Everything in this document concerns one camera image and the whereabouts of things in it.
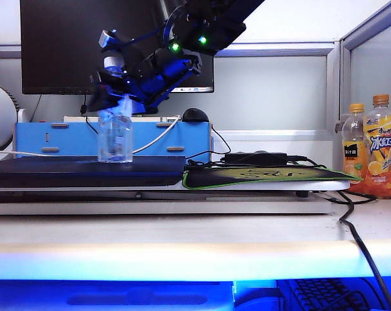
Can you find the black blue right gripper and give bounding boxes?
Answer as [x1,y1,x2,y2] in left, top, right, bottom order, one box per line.
[86,28,203,115]

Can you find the clear mineral water bottle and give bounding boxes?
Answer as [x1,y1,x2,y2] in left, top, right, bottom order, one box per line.
[97,56,134,163]

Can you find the small orange juice bottle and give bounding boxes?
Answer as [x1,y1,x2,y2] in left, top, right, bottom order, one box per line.
[341,103,366,185]

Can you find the yellow iced tea bottle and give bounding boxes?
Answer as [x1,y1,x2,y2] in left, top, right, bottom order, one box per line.
[363,94,391,200]

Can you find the black computer monitor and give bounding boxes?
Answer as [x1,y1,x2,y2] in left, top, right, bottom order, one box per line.
[19,0,215,95]

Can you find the blue wooden monitor riser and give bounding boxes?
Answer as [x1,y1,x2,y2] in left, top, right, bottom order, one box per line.
[14,121,213,163]

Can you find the black computer mouse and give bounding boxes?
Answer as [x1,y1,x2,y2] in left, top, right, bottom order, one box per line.
[181,108,210,123]

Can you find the white desk fan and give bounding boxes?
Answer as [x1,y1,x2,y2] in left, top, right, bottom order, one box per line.
[0,82,18,163]

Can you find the black green-edged mouse pad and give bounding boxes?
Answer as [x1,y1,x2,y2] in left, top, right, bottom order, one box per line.
[181,165,364,190]

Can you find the black power adapter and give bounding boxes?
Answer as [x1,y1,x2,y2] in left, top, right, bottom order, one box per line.
[223,152,289,167]

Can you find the white desk riser platform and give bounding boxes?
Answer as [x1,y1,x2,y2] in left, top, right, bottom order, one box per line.
[0,179,351,216]

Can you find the black keyboard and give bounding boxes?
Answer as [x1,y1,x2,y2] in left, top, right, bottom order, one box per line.
[276,278,390,311]

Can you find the thin black monitor cable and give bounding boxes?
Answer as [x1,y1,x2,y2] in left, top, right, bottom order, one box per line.
[80,94,101,134]

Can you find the white cable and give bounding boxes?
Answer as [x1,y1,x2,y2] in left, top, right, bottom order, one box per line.
[0,115,182,158]

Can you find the thin black mouse cable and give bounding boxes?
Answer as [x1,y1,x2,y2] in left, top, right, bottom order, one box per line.
[186,124,232,169]

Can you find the thick black power cable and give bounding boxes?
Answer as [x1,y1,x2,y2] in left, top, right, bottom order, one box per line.
[285,155,391,311]

